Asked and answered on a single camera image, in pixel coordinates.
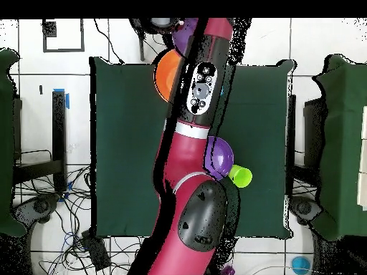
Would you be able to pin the yellow-green cup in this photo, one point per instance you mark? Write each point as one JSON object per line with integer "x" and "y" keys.
{"x": 242, "y": 177}

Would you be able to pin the orange bowl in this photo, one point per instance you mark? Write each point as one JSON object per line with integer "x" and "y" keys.
{"x": 166, "y": 74}

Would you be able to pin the purple bowl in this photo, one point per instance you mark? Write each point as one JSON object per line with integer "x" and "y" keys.
{"x": 222, "y": 157}
{"x": 183, "y": 37}

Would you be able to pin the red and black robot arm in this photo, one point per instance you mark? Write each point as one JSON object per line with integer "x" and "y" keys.
{"x": 186, "y": 172}

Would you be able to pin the dark green table cloth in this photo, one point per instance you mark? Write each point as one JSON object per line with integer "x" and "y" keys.
{"x": 129, "y": 172}

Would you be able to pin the purple plastic item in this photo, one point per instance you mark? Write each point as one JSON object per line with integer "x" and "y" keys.
{"x": 228, "y": 270}

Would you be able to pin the black power adapter box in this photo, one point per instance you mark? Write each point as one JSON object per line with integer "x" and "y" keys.
{"x": 96, "y": 252}

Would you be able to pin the green cloth covered table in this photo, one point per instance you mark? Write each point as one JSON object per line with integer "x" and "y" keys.
{"x": 344, "y": 143}
{"x": 5, "y": 143}

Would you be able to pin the white box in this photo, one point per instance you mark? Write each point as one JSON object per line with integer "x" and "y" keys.
{"x": 363, "y": 157}

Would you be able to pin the black camera tripod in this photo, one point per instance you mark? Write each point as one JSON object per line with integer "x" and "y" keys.
{"x": 141, "y": 43}

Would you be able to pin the grey pedestal foot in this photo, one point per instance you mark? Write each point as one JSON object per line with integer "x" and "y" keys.
{"x": 41, "y": 206}
{"x": 304, "y": 208}

